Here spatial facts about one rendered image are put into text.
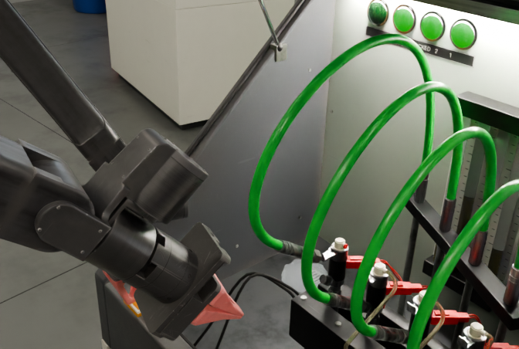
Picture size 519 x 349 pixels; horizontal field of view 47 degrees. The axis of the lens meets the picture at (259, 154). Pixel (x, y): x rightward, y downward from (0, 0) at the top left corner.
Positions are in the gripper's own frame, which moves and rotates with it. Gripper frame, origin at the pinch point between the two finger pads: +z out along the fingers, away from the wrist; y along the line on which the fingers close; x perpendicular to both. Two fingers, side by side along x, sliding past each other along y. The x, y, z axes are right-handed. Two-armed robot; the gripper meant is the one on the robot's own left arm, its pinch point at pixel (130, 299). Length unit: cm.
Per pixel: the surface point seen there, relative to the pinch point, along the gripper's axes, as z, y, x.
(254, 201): -26.7, -22.8, -7.2
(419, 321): -22, -47, -11
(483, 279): -13, -41, -35
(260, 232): -21.6, -22.9, -8.4
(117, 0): 29, 327, -169
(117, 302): 2.9, 3.8, 0.7
